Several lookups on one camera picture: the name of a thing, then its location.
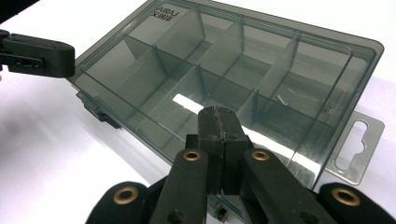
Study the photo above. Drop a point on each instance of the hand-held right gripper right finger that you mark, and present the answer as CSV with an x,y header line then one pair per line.
x,y
258,177

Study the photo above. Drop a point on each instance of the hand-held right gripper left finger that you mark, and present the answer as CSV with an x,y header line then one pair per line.
x,y
190,180

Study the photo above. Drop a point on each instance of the grey transparent compartment box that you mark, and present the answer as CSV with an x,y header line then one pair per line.
x,y
218,62

